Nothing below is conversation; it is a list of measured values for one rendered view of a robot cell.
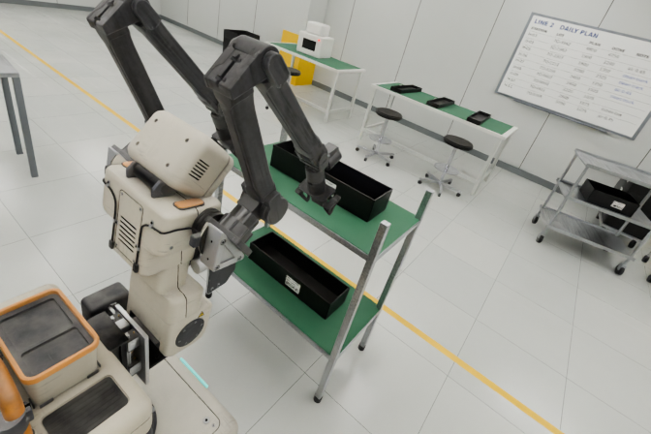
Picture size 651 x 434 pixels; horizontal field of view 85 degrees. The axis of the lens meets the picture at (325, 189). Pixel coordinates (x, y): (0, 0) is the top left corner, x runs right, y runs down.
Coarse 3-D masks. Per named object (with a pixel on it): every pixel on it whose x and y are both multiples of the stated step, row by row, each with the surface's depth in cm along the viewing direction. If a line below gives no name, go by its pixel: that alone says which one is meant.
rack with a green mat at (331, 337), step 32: (288, 192) 156; (320, 224) 141; (352, 224) 146; (384, 224) 123; (416, 224) 158; (256, 288) 183; (352, 288) 200; (384, 288) 184; (288, 320) 171; (320, 320) 175; (352, 320) 147; (320, 352) 163; (320, 384) 170
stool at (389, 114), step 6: (378, 108) 438; (384, 108) 445; (378, 114) 432; (384, 114) 426; (390, 114) 428; (396, 114) 435; (396, 120) 429; (384, 126) 445; (384, 132) 449; (372, 138) 450; (378, 138) 455; (384, 138) 460; (378, 144) 457; (366, 150) 466; (372, 150) 464; (378, 150) 462; (366, 156) 444; (390, 156) 474
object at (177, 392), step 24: (168, 360) 148; (144, 384) 138; (168, 384) 140; (192, 384) 142; (168, 408) 133; (192, 408) 135; (216, 408) 137; (168, 432) 126; (192, 432) 128; (216, 432) 130
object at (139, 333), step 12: (108, 288) 116; (120, 288) 117; (84, 300) 110; (96, 300) 111; (108, 300) 112; (120, 300) 115; (84, 312) 111; (96, 312) 109; (108, 312) 113; (120, 312) 106; (132, 324) 104; (132, 336) 101; (144, 336) 101; (132, 348) 102; (144, 348) 103; (156, 348) 117; (132, 360) 107; (144, 360) 106; (156, 360) 114; (132, 372) 107; (144, 372) 109
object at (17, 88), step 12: (0, 60) 246; (0, 72) 230; (12, 72) 234; (12, 108) 275; (24, 108) 247; (12, 120) 278; (24, 120) 250; (12, 132) 283; (24, 132) 254; (24, 144) 261; (36, 168) 270
